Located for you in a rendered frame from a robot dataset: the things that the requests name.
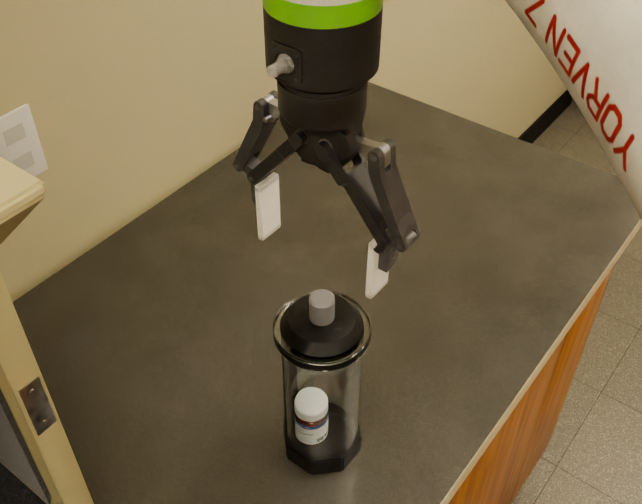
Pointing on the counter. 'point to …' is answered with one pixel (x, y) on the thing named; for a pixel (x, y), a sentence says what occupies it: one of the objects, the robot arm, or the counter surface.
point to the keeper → (37, 405)
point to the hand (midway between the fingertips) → (321, 252)
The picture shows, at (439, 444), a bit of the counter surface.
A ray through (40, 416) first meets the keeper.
